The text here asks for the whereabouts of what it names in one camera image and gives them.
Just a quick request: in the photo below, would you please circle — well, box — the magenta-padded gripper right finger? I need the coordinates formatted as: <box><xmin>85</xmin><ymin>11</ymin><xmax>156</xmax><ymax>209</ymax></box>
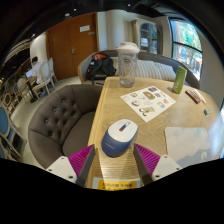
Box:
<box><xmin>133</xmin><ymin>143</ymin><xmax>183</xmax><ymax>187</ymax></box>

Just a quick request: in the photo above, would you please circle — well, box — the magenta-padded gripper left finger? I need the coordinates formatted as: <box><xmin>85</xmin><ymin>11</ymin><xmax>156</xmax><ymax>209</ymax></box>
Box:
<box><xmin>45</xmin><ymin>143</ymin><xmax>97</xmax><ymax>188</ymax></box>

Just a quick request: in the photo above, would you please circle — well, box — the blue and white computer mouse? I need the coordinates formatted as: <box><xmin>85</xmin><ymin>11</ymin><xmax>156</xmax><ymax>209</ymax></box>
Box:
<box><xmin>100</xmin><ymin>118</ymin><xmax>139</xmax><ymax>158</ymax></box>

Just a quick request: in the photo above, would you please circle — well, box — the grey tufted armchair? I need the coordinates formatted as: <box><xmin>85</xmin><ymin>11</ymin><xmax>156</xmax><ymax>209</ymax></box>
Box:
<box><xmin>27</xmin><ymin>83</ymin><xmax>104</xmax><ymax>170</ymax></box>

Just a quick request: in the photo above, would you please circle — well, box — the yellow and white table label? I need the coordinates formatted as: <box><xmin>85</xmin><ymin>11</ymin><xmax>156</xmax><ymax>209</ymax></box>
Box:
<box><xmin>91</xmin><ymin>176</ymin><xmax>142</xmax><ymax>192</ymax></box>

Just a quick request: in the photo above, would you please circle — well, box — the white sticker sheet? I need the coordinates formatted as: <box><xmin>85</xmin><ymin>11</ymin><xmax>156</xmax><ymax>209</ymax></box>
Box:
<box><xmin>119</xmin><ymin>85</ymin><xmax>177</xmax><ymax>123</ymax></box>

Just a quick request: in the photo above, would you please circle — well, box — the black and red small box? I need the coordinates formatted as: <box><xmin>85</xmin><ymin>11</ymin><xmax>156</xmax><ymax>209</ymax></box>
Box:
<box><xmin>184</xmin><ymin>89</ymin><xmax>202</xmax><ymax>105</ymax></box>

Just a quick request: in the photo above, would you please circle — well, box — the white tube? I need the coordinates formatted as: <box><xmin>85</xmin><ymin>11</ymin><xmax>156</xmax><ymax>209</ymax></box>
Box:
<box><xmin>193</xmin><ymin>88</ymin><xmax>207</xmax><ymax>104</ymax></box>

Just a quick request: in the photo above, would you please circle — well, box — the green drink can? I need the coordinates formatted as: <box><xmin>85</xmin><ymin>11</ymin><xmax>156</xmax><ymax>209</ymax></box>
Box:
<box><xmin>171</xmin><ymin>65</ymin><xmax>188</xmax><ymax>95</ymax></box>

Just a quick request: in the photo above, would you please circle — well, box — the group of dining chairs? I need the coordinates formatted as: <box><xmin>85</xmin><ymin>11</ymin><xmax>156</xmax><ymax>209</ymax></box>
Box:
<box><xmin>0</xmin><ymin>57</ymin><xmax>58</xmax><ymax>161</ymax></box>

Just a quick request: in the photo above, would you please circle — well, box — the striped cushion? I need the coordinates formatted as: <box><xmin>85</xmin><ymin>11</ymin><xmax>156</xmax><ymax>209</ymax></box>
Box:
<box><xmin>136</xmin><ymin>59</ymin><xmax>162</xmax><ymax>81</ymax></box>
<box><xmin>110</xmin><ymin>56</ymin><xmax>122</xmax><ymax>78</ymax></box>
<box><xmin>154</xmin><ymin>63</ymin><xmax>177</xmax><ymax>83</ymax></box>

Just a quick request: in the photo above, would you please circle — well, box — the grey curved sofa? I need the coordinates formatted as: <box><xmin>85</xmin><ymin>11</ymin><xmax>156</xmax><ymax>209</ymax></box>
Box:
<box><xmin>77</xmin><ymin>49</ymin><xmax>201</xmax><ymax>90</ymax></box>

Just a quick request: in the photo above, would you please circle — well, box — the person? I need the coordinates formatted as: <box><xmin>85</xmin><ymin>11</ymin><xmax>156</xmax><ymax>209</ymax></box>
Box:
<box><xmin>29</xmin><ymin>55</ymin><xmax>44</xmax><ymax>85</ymax></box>

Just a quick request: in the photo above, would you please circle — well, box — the clear shaker bottle white lid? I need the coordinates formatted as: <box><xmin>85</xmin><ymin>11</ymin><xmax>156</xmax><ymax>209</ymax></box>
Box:
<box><xmin>116</xmin><ymin>41</ymin><xmax>141</xmax><ymax>88</ymax></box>

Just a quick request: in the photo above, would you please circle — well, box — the black and red backpack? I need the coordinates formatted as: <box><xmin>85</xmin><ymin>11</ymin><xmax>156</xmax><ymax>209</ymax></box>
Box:
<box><xmin>85</xmin><ymin>52</ymin><xmax>117</xmax><ymax>82</ymax></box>

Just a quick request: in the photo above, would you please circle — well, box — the brown wooden door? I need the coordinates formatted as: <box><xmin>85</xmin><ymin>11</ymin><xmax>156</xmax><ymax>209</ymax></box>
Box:
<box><xmin>45</xmin><ymin>12</ymin><xmax>100</xmax><ymax>81</ymax></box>

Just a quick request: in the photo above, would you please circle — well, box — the large black-framed window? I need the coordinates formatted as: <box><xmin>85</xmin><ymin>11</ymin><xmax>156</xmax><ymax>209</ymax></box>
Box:
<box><xmin>169</xmin><ymin>18</ymin><xmax>204</xmax><ymax>81</ymax></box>

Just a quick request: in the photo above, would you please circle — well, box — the cream glass-door cabinet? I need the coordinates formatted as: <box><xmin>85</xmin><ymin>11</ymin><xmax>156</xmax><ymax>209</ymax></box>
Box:
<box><xmin>131</xmin><ymin>18</ymin><xmax>159</xmax><ymax>56</ymax></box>

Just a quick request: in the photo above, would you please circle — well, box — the white door sign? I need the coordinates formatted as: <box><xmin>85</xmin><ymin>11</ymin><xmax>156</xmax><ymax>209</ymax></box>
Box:
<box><xmin>79</xmin><ymin>24</ymin><xmax>91</xmax><ymax>33</ymax></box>

